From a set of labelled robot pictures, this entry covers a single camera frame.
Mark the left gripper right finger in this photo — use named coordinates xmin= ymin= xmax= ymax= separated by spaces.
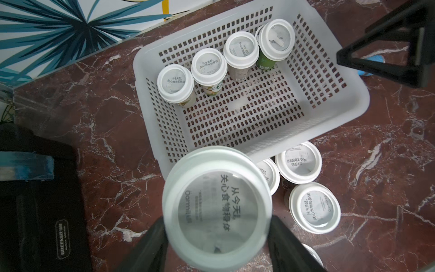
xmin=267 ymin=215 xmax=326 ymax=272

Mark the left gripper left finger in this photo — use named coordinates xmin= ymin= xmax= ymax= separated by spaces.
xmin=115 ymin=217 xmax=168 ymax=272

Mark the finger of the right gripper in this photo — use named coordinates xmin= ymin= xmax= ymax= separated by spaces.
xmin=336 ymin=1 xmax=435 ymax=88

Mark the white yogurt cup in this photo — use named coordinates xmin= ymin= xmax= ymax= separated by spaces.
xmin=223 ymin=31 xmax=259 ymax=82
xmin=303 ymin=244 xmax=324 ymax=267
xmin=284 ymin=182 xmax=341 ymax=234
xmin=162 ymin=146 xmax=273 ymax=272
xmin=257 ymin=158 xmax=280 ymax=196
xmin=157 ymin=64 xmax=197 ymax=108
xmin=255 ymin=19 xmax=296 ymax=70
xmin=191 ymin=48 xmax=228 ymax=96
xmin=275 ymin=141 xmax=322 ymax=185

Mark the white plastic basket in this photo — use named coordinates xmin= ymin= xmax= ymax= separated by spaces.
xmin=133 ymin=1 xmax=370 ymax=177

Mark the black toolbox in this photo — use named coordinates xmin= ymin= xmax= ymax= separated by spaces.
xmin=1 ymin=122 xmax=92 ymax=272

